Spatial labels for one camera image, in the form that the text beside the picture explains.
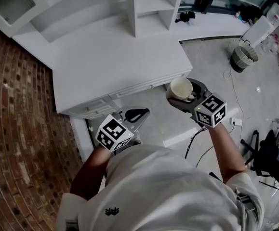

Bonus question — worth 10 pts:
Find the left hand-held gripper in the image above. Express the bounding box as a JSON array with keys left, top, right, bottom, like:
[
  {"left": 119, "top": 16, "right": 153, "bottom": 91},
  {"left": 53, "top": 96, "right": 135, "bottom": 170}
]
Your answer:
[{"left": 95, "top": 106, "right": 151, "bottom": 151}]

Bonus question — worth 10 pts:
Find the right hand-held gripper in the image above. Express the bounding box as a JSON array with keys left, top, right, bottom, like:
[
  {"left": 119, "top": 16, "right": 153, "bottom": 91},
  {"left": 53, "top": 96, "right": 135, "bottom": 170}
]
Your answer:
[{"left": 166, "top": 78, "right": 227, "bottom": 128}]

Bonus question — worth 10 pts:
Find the white cup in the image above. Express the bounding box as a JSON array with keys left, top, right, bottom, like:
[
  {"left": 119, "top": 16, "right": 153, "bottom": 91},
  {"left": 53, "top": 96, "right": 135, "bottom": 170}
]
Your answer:
[{"left": 166, "top": 77, "right": 198, "bottom": 103}]

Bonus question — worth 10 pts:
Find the white shelf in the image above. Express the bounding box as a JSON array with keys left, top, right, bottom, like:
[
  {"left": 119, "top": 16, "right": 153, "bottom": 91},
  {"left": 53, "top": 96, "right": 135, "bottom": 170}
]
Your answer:
[{"left": 125, "top": 0, "right": 186, "bottom": 39}]

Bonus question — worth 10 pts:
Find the person's right forearm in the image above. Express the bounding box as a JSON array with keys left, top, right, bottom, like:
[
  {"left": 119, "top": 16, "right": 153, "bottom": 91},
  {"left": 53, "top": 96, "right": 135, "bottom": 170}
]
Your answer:
[{"left": 206, "top": 122, "right": 248, "bottom": 185}]

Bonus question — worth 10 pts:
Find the person's left forearm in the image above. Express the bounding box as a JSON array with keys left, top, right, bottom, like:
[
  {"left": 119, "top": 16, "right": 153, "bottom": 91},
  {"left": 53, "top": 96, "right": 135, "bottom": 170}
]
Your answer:
[{"left": 69, "top": 143, "right": 114, "bottom": 201}]

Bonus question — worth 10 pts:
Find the white power adapter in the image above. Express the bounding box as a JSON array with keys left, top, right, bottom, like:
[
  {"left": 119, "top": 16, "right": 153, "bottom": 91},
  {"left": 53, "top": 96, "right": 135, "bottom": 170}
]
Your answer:
[{"left": 230, "top": 118, "right": 243, "bottom": 128}]

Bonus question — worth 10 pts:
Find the white cabinet with drawers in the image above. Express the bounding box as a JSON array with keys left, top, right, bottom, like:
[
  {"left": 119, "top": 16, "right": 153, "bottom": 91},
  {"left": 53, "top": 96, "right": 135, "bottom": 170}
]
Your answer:
[{"left": 11, "top": 0, "right": 193, "bottom": 162}]

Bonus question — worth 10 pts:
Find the woven waste bin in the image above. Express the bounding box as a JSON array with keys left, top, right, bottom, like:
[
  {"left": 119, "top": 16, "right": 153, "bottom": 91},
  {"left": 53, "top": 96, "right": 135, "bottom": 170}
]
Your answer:
[{"left": 226, "top": 38, "right": 259, "bottom": 73}]

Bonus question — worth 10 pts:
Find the black gadget on sill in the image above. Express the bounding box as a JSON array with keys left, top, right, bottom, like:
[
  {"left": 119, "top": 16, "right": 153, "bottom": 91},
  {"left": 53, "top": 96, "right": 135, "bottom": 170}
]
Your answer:
[{"left": 174, "top": 10, "right": 196, "bottom": 24}]

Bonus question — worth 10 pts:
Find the person's white t-shirt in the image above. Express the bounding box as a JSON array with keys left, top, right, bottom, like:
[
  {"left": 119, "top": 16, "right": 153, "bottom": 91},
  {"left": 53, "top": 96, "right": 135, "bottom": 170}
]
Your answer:
[{"left": 55, "top": 143, "right": 266, "bottom": 231}]

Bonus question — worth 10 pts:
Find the white box appliance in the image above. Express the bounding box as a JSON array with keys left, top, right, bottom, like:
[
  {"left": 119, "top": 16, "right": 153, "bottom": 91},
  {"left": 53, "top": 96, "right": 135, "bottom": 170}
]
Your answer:
[{"left": 241, "top": 15, "right": 275, "bottom": 48}]

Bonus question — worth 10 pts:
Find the black office chair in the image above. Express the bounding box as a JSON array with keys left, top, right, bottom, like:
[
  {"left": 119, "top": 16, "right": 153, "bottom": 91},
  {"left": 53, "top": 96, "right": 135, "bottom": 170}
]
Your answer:
[{"left": 240, "top": 128, "right": 279, "bottom": 191}]

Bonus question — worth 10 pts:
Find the clear plastic bottle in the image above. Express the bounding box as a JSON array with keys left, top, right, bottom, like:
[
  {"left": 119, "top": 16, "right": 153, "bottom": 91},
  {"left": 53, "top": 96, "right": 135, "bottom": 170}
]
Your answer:
[{"left": 266, "top": 3, "right": 279, "bottom": 22}]

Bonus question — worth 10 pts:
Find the white microwave oven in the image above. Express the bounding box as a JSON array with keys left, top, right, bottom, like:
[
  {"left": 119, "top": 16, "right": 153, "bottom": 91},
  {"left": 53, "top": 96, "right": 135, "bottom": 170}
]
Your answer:
[{"left": 0, "top": 0, "right": 52, "bottom": 38}]

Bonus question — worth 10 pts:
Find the white cable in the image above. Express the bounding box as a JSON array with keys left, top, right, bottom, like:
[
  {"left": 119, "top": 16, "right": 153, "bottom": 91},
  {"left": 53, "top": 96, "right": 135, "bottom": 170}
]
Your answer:
[{"left": 223, "top": 41, "right": 245, "bottom": 133}]

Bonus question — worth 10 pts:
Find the black cable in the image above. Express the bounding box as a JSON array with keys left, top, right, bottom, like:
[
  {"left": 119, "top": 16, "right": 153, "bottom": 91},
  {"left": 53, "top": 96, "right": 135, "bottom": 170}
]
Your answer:
[{"left": 184, "top": 126, "right": 214, "bottom": 168}]

